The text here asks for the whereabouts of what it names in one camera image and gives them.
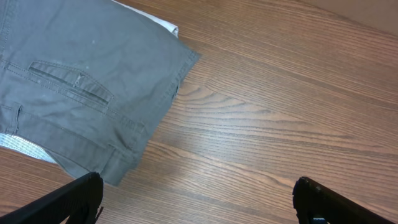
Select grey shorts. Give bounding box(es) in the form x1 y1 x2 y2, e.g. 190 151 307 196
1 0 199 186

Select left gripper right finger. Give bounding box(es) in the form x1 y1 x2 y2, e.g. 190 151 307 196
292 177 394 224

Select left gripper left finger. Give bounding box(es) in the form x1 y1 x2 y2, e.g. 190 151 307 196
1 172 104 224

